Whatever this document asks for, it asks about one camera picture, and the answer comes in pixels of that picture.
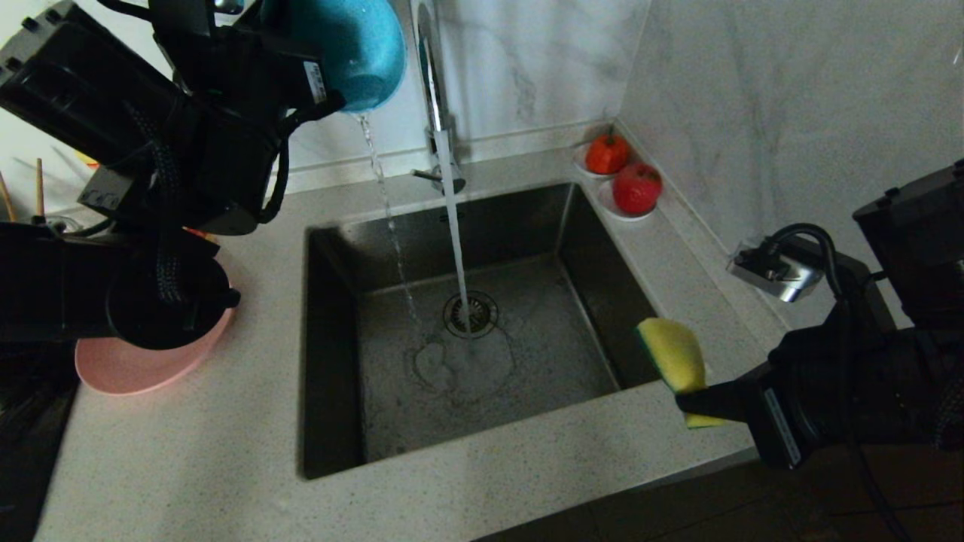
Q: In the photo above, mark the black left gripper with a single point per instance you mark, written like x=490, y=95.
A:
x=241, y=75

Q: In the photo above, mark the brown wooden chopstick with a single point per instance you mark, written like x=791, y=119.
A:
x=6, y=197
x=39, y=184

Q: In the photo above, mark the chrome faucet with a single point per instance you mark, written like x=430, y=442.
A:
x=431, y=75

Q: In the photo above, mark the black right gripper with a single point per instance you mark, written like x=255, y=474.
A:
x=821, y=384

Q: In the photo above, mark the metal sink drain strainer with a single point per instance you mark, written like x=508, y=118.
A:
x=486, y=312

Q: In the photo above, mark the stainless steel sink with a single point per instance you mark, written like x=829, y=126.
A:
x=542, y=376

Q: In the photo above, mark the red apple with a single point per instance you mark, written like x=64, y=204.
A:
x=637, y=188

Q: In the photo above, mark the clear glass jar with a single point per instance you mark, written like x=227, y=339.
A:
x=64, y=223

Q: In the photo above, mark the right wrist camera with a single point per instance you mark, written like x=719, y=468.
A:
x=776, y=275

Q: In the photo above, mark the pink round plate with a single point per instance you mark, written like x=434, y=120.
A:
x=135, y=369

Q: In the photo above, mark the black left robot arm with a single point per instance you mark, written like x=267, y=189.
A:
x=45, y=286

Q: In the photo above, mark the yellow green sponge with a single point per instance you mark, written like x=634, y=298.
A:
x=674, y=350

